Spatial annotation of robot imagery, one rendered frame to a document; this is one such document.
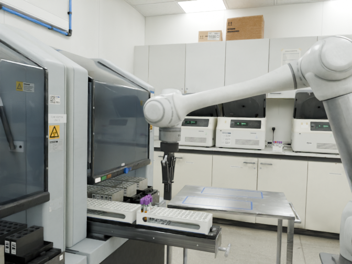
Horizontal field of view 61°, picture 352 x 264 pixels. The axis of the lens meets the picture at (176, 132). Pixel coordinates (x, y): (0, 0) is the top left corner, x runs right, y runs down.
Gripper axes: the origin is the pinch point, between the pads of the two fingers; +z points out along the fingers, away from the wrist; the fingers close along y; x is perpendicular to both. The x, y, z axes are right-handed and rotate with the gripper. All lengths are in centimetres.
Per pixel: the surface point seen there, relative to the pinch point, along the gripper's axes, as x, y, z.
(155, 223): 3.3, -4.4, 12.4
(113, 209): 21.8, -4.7, 9.0
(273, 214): -42, 28, 13
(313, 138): -82, 229, -12
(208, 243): -18.9, -6.8, 15.8
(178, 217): -6.3, -4.7, 8.5
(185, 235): -9.9, -6.7, 14.5
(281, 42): -44, 258, -119
